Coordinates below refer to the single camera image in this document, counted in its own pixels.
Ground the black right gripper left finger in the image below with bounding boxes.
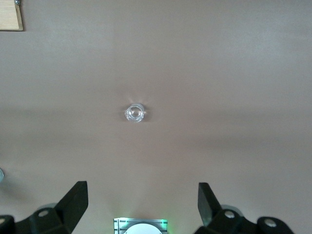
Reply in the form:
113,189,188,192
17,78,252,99
0,180,89,234

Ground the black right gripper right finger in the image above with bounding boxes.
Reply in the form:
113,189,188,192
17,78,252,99
194,182,293,234

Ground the clear glass cup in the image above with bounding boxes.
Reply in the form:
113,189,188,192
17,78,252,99
124,102,146,124

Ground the brown table cover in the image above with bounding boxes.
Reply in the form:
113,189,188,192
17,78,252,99
0,0,312,234

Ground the wooden cutting board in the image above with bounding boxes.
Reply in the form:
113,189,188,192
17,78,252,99
0,0,24,32

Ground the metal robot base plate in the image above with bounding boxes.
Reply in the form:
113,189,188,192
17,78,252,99
113,216,169,234

